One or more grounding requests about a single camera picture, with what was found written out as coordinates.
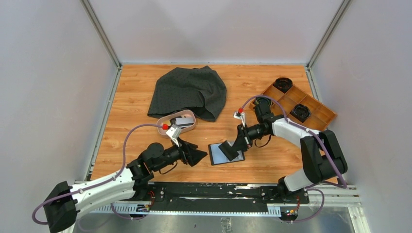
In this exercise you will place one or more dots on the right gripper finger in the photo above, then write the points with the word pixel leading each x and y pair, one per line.
pixel 229 152
pixel 242 141

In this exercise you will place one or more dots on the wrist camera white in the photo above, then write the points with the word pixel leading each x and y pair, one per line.
pixel 173 133
pixel 240 114

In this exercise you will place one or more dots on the aluminium frame rail front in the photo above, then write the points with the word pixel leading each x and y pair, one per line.
pixel 320 195

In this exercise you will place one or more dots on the pink oval tray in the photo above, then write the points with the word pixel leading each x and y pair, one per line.
pixel 185 119

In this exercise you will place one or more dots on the black leather card holder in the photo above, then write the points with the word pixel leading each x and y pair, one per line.
pixel 217 157

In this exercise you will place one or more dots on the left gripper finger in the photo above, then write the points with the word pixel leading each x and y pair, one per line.
pixel 187 145
pixel 195 156

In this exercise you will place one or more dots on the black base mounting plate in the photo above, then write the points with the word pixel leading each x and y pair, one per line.
pixel 215 197

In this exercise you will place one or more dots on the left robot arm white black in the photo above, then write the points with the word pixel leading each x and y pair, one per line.
pixel 67 203

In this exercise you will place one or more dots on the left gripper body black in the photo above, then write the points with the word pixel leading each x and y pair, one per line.
pixel 181 154

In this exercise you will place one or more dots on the black round part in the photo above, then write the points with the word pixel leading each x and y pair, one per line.
pixel 283 84
pixel 301 112
pixel 263 100

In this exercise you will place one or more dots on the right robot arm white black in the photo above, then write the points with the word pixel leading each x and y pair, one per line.
pixel 322 156

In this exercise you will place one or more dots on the black round part top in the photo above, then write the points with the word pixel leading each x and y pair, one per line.
pixel 283 84

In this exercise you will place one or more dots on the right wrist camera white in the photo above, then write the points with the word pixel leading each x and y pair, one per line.
pixel 240 114

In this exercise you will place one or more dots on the dark grey dotted cloth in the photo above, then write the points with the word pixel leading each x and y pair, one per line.
pixel 200 90

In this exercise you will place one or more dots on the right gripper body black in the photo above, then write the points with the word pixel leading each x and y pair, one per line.
pixel 254 132

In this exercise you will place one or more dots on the black round part left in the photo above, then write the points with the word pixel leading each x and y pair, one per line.
pixel 263 100

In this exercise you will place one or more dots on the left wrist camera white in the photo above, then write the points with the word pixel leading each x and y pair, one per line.
pixel 173 133

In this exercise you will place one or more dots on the black round part right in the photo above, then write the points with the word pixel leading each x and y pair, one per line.
pixel 301 112

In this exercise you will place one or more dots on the orange compartment tray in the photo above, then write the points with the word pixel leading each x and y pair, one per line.
pixel 321 115

